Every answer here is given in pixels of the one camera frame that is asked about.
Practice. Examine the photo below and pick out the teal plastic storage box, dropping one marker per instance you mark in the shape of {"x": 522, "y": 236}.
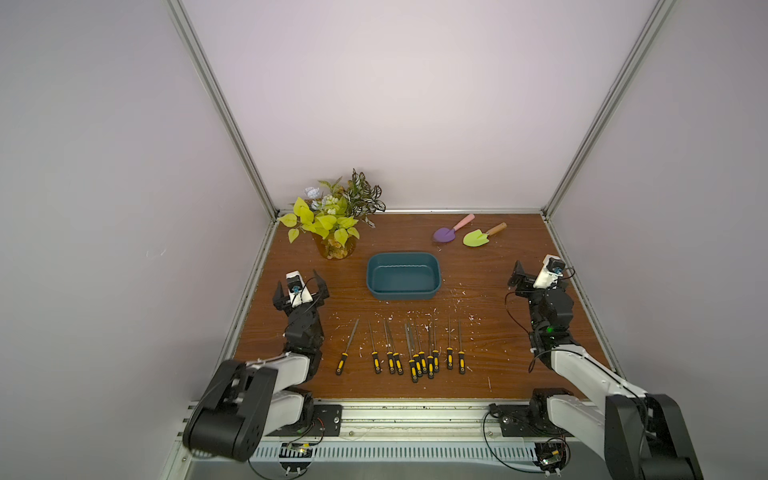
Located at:
{"x": 395, "y": 276}

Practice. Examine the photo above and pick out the eleventh needle file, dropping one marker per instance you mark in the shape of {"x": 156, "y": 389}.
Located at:
{"x": 461, "y": 351}

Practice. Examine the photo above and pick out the electronics board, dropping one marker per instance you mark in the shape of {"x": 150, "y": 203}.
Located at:
{"x": 295, "y": 458}
{"x": 551, "y": 457}

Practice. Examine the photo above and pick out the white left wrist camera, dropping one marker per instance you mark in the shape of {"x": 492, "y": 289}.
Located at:
{"x": 297, "y": 289}

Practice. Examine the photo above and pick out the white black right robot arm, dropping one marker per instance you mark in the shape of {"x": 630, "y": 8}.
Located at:
{"x": 638, "y": 435}

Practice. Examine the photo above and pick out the green toy shovel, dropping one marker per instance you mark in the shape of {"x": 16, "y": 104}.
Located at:
{"x": 479, "y": 238}

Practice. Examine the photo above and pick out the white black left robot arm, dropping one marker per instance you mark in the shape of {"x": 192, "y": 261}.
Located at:
{"x": 246, "y": 400}

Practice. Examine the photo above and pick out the aluminium front rail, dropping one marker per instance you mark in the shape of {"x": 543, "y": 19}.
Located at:
{"x": 418, "y": 431}

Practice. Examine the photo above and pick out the potted green artificial plant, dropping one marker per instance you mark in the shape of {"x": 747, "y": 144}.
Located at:
{"x": 333, "y": 213}

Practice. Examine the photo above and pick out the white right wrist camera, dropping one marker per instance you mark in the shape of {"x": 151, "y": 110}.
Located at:
{"x": 553, "y": 268}

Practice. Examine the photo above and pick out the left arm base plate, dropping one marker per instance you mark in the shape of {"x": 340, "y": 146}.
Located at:
{"x": 316, "y": 420}

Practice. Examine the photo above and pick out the left electronics board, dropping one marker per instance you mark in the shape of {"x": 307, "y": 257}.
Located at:
{"x": 295, "y": 458}

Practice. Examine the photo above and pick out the purple toy shovel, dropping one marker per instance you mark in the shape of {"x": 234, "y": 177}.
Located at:
{"x": 448, "y": 234}

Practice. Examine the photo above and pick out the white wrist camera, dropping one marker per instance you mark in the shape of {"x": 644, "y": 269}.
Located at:
{"x": 297, "y": 289}
{"x": 553, "y": 268}

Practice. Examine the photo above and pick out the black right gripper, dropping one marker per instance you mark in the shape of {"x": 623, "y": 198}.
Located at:
{"x": 537, "y": 291}

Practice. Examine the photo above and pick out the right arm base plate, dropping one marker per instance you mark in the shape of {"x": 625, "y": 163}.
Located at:
{"x": 520, "y": 421}

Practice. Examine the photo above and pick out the right electronics board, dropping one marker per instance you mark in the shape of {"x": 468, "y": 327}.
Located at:
{"x": 551, "y": 457}

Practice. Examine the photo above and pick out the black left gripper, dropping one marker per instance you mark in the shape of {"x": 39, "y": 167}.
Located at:
{"x": 317, "y": 302}

